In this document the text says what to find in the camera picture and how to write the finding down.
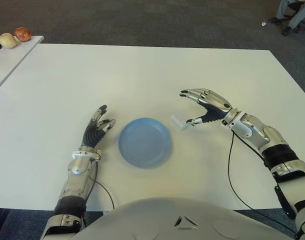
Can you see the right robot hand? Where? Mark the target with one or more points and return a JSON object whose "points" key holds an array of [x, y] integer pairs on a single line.
{"points": [[215, 105]]}

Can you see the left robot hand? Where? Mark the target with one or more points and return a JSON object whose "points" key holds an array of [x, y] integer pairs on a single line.
{"points": [[92, 135]]}

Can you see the white charger block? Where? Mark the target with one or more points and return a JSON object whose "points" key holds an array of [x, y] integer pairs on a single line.
{"points": [[178, 122]]}

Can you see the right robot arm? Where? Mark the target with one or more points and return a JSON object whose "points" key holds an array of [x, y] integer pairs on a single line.
{"points": [[275, 150]]}

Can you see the blue plate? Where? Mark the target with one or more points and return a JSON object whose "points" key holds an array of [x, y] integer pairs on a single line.
{"points": [[145, 142]]}

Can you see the grey robot torso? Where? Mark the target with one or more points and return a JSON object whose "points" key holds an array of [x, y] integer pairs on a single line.
{"points": [[167, 220]]}

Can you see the white side table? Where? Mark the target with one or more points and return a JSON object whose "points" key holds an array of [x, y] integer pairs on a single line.
{"points": [[7, 60]]}

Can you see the seated person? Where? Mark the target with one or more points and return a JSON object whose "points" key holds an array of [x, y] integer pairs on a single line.
{"points": [[296, 15]]}

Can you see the red-brown bread roll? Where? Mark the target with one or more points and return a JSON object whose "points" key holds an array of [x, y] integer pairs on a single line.
{"points": [[22, 34]]}

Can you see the black office chair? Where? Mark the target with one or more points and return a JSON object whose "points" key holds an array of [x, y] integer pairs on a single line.
{"points": [[291, 5]]}

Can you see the beige bread roll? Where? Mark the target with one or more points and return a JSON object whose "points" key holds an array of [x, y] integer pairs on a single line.
{"points": [[7, 40]]}

